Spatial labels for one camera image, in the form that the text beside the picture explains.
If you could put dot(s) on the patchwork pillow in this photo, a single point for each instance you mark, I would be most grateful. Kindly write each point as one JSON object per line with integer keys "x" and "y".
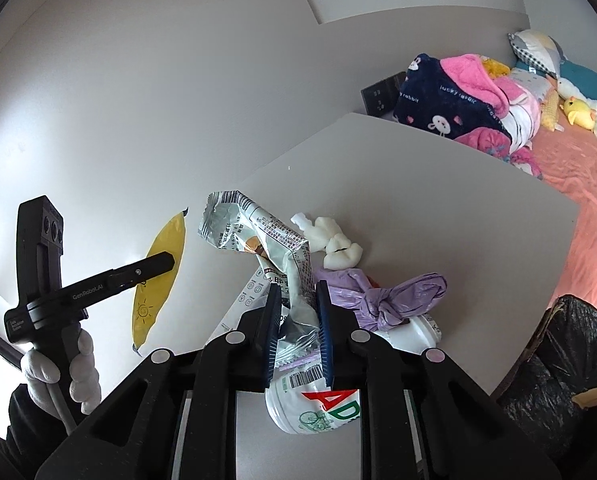
{"x": 535, "y": 47}

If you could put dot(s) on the long yellow-green pillow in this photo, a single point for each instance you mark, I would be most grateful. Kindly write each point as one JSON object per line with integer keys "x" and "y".
{"x": 550, "y": 110}

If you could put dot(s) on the white plastic bottle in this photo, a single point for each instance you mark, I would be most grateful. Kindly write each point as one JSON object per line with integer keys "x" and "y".
{"x": 318, "y": 415}

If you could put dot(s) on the silver snack wrapper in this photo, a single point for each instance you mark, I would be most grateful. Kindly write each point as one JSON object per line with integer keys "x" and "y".
{"x": 273, "y": 240}

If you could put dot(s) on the white printed paper leaflet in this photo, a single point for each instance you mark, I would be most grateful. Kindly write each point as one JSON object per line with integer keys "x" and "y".
{"x": 251, "y": 296}

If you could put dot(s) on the knotted purple plastic bag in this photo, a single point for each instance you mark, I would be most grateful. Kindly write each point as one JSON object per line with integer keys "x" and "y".
{"x": 388, "y": 300}

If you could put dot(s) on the teal pillow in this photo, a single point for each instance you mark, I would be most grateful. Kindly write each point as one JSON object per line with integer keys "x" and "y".
{"x": 585, "y": 77}

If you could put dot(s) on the white nightstand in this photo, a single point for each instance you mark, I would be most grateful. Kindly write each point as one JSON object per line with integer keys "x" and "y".
{"x": 428, "y": 200}

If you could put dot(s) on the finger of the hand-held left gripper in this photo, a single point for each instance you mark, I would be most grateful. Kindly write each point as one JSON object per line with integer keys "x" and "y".
{"x": 148, "y": 266}

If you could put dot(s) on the beige headboard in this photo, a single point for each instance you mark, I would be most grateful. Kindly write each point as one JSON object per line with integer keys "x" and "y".
{"x": 428, "y": 40}

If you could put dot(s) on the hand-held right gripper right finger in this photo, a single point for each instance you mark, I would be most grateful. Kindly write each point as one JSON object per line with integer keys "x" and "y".
{"x": 325, "y": 340}

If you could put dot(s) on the white and pink cartoon blanket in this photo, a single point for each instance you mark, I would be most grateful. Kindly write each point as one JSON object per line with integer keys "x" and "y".
{"x": 520, "y": 107}

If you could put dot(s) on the yellow duck plush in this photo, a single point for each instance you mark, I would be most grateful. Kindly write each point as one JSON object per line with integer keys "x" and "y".
{"x": 578, "y": 110}

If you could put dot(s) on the light blue patterned pillow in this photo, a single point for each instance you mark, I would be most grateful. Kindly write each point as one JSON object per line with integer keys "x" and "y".
{"x": 528, "y": 80}

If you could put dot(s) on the pink bed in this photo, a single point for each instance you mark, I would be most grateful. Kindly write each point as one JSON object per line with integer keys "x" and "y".
{"x": 593, "y": 185}

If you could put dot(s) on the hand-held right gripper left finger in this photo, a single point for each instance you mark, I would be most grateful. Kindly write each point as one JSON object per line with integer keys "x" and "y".
{"x": 271, "y": 340}

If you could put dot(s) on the black socket panel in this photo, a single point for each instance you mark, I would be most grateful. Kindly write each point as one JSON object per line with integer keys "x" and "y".
{"x": 381, "y": 95}

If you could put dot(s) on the cardboard bin with black bag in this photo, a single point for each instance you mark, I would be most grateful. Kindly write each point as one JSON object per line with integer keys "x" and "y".
{"x": 553, "y": 375}

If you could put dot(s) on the person's left hand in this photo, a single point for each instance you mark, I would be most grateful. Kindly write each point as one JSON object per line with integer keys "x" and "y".
{"x": 86, "y": 365}

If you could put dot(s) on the yellow plush cloth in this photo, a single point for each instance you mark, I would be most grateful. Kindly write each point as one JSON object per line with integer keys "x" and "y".
{"x": 494, "y": 66}

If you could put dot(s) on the white crumpled tissue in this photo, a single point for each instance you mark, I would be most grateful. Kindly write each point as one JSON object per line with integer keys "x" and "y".
{"x": 331, "y": 242}

